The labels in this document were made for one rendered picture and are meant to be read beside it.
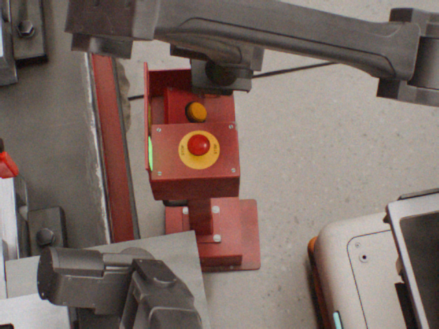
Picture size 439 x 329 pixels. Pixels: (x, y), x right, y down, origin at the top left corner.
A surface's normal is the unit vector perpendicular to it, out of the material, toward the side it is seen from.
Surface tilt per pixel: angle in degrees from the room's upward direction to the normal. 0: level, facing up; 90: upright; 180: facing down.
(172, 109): 35
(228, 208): 3
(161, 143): 0
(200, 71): 14
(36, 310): 0
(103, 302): 47
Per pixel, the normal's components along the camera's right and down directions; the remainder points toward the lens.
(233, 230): 0.04, -0.37
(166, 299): 0.20, -0.95
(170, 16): 0.43, 0.15
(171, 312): 0.28, -0.84
